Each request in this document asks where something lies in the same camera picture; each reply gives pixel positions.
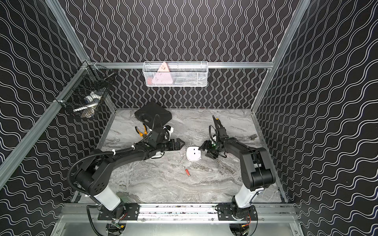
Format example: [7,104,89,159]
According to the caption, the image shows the white square alarm clock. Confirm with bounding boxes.
[186,146,201,162]

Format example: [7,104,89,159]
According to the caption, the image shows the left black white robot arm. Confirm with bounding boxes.
[67,138,185,218]

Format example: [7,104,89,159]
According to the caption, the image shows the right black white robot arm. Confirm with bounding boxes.
[199,138,276,211]

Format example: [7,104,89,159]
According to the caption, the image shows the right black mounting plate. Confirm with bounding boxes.
[215,203,258,222]

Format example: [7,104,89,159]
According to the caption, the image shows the black mounting plate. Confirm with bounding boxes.
[97,203,140,221]
[215,203,258,222]

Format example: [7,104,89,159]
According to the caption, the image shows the pink triangular card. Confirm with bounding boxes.
[152,62,173,86]

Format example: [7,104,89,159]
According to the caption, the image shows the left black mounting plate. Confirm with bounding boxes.
[97,203,140,221]

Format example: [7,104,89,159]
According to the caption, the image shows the white items in black basket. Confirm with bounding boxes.
[72,91,104,119]

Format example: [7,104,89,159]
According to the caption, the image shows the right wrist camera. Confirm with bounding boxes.
[217,127,229,142]

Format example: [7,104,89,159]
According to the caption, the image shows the yellow handled pliers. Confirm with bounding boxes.
[134,123,148,138]

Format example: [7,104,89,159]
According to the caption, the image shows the white wire wall basket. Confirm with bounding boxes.
[142,61,209,87]

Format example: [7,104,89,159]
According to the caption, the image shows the black wire wall basket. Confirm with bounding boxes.
[57,65,116,119]

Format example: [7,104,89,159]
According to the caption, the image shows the aluminium front rail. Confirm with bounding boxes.
[59,203,296,224]

